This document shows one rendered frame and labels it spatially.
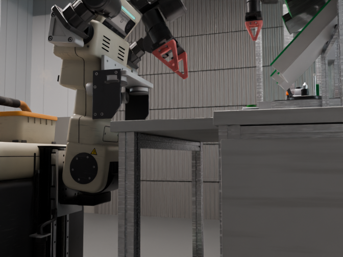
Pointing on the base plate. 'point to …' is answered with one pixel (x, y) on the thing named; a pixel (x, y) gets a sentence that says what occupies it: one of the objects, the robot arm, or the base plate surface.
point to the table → (171, 128)
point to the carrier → (307, 93)
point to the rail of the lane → (265, 105)
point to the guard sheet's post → (336, 72)
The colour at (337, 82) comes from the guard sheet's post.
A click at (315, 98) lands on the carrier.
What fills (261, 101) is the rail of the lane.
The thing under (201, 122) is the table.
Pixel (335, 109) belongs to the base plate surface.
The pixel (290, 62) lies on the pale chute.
